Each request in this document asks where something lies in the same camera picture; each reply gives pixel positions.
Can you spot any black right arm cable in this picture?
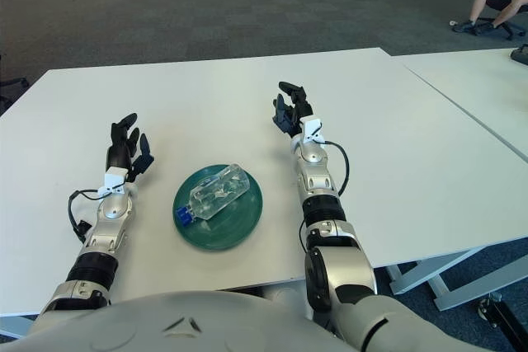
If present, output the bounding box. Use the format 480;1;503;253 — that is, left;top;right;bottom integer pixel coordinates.
299;137;351;254

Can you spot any grey robot leg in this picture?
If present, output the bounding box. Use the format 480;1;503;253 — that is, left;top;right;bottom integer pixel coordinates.
263;281;309;307

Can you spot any grey robot torso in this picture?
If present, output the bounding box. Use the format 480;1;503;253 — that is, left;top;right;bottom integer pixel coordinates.
0;289;356;352

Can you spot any clear bottle blue cap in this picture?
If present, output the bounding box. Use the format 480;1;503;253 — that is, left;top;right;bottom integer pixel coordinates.
175;163;252;228

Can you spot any black stand frame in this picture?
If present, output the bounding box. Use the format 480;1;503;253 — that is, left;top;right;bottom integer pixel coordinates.
478;292;528;343

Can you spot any black device on table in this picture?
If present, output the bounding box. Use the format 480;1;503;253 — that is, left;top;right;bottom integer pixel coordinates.
510;43;528;65

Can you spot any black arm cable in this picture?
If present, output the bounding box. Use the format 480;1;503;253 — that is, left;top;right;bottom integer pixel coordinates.
299;137;351;254
68;190;108;245

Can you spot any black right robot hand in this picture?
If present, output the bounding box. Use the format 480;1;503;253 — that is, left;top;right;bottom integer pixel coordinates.
271;81;317;138

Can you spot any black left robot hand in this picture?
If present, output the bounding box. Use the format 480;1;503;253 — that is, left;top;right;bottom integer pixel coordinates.
106;112;156;183

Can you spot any black swivel chair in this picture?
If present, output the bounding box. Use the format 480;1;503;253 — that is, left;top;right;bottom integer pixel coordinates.
474;0;527;42

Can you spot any green round plate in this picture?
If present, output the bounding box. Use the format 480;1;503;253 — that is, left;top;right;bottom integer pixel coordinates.
172;163;264;251

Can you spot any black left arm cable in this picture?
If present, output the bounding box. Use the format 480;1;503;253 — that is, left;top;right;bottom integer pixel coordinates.
68;190;108;245

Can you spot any black office chair with jacket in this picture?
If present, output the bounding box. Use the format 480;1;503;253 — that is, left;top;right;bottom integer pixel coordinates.
0;75;30;116

